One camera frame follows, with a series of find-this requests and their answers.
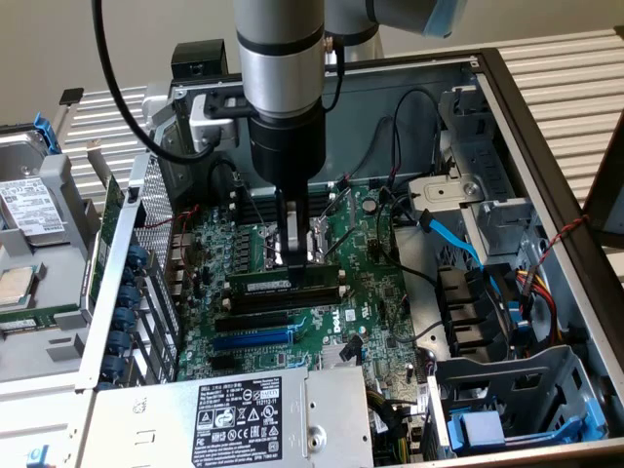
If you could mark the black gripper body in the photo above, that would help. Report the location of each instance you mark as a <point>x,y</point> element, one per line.
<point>287,146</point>

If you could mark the green RAM stick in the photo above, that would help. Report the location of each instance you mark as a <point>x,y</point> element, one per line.
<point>39,319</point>
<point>253,283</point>

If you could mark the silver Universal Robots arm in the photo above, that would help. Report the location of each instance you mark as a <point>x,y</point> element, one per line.
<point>278,58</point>

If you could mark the black RAM slot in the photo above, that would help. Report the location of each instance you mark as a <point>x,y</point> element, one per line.
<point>273,298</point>
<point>268,197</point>
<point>268,217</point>
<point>273,306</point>
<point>268,211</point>
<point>268,204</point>

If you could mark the CPU socket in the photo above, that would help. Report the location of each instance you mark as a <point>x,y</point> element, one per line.
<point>270,253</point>

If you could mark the thin metal locking lever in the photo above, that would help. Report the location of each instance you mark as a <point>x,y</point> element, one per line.
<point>339,241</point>
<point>256,209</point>

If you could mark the silver socket cover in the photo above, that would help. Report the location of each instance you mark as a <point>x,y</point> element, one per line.
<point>321,234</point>

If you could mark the long black expansion slot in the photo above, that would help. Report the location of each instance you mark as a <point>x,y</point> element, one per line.
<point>251,322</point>

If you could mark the blue expansion slot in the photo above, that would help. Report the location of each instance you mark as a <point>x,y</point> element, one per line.
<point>251,339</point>

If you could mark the silver chipset heatsink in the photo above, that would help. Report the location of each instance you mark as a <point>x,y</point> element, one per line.
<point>329,358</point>

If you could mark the open PC case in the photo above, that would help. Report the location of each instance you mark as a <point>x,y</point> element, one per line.
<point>361,88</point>

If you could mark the green Dell motherboard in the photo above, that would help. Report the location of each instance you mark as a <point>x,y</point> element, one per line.
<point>390,292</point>

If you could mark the silver coin battery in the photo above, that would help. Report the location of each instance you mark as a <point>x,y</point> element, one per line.
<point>371,204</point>

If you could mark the metal rear port block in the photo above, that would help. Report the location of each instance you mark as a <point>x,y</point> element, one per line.
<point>178,253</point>

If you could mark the short black expansion slot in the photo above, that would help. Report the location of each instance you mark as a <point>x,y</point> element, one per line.
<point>222,362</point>

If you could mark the black box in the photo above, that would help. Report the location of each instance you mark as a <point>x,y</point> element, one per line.
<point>195,63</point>

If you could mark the blue card retainer clip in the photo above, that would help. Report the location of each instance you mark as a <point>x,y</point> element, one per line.
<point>126,318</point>
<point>113,368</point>
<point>130,295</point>
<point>138,256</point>
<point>119,342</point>

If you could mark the green graphics card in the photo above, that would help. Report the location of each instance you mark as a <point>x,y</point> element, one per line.
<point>109,219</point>

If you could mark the black plastic fan shroud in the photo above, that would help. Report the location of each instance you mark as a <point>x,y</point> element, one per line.
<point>468,312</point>

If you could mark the silver metal disk bay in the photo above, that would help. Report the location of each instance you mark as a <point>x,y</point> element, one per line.
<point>482,161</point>

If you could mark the silver power supply unit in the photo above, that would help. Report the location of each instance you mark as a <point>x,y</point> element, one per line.
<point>146,429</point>

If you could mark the small black clip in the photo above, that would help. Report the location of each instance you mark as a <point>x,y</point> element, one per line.
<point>70,96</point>

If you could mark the gray parts rack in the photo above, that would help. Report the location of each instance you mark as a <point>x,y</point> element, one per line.
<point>58,273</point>

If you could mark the blue plastic disk caddy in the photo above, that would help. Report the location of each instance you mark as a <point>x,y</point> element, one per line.
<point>482,431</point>

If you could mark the silver Toshiba hard disk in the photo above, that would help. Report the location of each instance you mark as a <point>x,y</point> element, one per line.
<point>29,205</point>

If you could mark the silver CPU chip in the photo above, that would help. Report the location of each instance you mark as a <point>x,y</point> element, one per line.
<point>14,287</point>

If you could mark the gray perforated disk bay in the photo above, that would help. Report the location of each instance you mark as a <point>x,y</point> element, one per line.
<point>560,375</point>

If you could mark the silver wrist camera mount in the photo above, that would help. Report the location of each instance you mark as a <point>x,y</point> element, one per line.
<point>209,127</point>

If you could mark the silver metal bracket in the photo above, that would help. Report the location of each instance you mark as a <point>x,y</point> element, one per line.
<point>152,97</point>

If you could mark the blue hard disk rail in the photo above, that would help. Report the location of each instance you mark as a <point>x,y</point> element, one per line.
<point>49,136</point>

